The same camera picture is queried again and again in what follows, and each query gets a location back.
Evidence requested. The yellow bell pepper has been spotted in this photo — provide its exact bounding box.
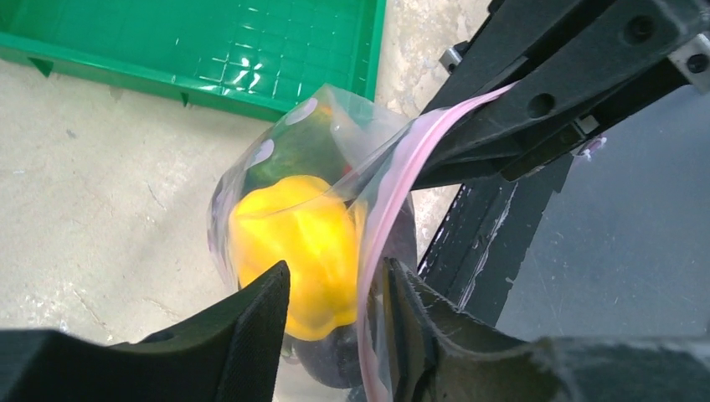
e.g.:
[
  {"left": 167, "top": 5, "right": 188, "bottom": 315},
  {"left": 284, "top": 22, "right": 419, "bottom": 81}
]
[{"left": 228, "top": 175, "right": 360, "bottom": 342}]

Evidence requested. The clear zip top bag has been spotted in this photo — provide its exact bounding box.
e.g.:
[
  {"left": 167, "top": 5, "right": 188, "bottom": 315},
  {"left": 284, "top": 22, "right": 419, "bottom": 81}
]
[{"left": 208, "top": 85, "right": 503, "bottom": 401}]

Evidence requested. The green orange mango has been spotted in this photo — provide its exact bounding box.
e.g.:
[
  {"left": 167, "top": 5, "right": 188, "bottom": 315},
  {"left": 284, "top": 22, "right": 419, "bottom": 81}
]
[{"left": 244, "top": 111, "right": 352, "bottom": 189}]

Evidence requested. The green plastic tray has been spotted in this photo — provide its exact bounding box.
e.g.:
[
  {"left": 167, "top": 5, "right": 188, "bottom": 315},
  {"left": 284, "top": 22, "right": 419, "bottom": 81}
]
[{"left": 1, "top": 0, "right": 386, "bottom": 121}]

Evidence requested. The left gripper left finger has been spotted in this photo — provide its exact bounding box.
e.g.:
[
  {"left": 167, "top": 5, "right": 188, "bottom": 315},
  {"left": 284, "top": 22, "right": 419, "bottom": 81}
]
[{"left": 1, "top": 262, "right": 290, "bottom": 401}]

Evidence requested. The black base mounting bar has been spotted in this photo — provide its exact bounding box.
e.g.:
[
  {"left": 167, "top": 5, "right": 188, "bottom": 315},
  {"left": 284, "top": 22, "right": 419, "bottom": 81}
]
[{"left": 419, "top": 155, "right": 574, "bottom": 326}]

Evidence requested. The purple eggplant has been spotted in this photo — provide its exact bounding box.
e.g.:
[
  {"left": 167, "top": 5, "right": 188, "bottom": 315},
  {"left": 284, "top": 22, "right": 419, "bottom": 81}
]
[{"left": 281, "top": 196, "right": 417, "bottom": 389}]

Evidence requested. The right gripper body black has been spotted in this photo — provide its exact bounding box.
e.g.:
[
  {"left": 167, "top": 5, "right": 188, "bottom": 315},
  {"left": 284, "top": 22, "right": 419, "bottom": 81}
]
[{"left": 440, "top": 0, "right": 710, "bottom": 134}]

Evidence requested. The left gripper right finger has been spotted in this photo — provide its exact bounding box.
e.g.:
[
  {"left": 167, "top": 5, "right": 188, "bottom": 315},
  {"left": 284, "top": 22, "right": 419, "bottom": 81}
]
[{"left": 383, "top": 259, "right": 709, "bottom": 401}]

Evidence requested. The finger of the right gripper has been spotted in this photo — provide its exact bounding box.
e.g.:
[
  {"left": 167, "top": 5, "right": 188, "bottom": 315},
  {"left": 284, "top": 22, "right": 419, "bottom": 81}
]
[
  {"left": 414, "top": 1, "right": 709, "bottom": 189},
  {"left": 424, "top": 1, "right": 612, "bottom": 112}
]

